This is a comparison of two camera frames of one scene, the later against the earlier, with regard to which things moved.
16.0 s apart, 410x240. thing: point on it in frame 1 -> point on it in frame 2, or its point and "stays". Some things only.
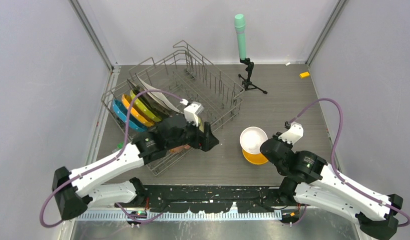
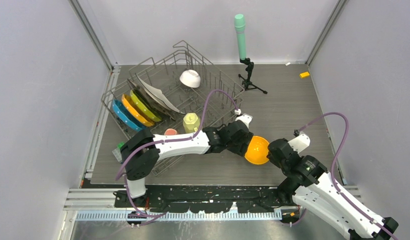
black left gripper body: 191,136 -> 240,147
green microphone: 239,23 stays
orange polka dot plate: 137,111 stays
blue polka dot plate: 122,110 stays
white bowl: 251,139 -> 190,78
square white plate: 160,96 stays
